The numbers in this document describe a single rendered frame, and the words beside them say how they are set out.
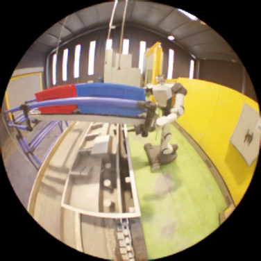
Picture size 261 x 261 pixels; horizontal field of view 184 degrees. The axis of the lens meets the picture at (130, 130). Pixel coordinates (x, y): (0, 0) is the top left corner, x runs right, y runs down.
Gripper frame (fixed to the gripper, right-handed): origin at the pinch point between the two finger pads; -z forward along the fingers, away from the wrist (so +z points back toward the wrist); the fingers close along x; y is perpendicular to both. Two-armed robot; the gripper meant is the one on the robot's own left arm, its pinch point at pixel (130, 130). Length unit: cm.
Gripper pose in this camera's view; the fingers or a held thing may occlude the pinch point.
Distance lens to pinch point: 63.0
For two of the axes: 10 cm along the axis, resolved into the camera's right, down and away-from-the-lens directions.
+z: 9.9, -1.6, 0.4
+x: -1.2, -5.5, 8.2
